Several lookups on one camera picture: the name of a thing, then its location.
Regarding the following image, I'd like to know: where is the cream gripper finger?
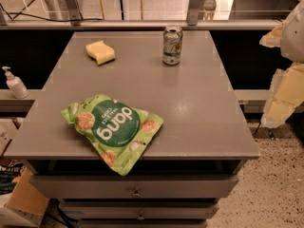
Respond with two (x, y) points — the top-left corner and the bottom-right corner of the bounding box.
(259, 23), (283, 48)
(261, 62), (304, 128)

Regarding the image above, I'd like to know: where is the yellow sponge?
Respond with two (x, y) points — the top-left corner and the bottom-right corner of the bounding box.
(85, 41), (115, 66)

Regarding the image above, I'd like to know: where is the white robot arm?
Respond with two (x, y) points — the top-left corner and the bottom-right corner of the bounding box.
(259, 0), (304, 128)

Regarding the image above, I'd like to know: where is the grey drawer cabinet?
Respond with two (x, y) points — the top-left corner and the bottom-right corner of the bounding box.
(7, 30), (258, 228)

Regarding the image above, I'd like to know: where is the green dang chips bag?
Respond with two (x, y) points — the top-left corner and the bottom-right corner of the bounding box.
(62, 94), (163, 176)

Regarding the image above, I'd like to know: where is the white pump bottle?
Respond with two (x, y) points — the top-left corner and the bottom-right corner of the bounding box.
(2, 66), (29, 99)

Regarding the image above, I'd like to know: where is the cardboard box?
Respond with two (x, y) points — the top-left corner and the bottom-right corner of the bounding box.
(0, 168), (49, 227)

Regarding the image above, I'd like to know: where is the metal railing frame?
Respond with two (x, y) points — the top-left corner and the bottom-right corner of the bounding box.
(0, 0), (304, 31)

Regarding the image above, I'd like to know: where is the black cable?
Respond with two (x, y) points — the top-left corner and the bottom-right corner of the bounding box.
(0, 3), (105, 23)

